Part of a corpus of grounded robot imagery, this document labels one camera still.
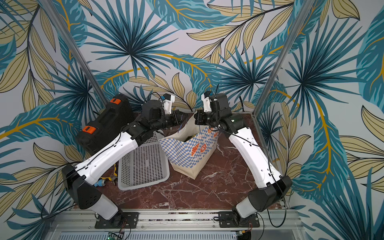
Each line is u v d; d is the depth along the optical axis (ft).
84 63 2.90
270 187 1.31
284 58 2.84
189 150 2.32
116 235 2.36
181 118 2.10
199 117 2.00
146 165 3.01
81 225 2.40
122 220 2.22
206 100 2.07
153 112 1.72
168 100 2.08
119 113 2.81
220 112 1.69
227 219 2.40
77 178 1.36
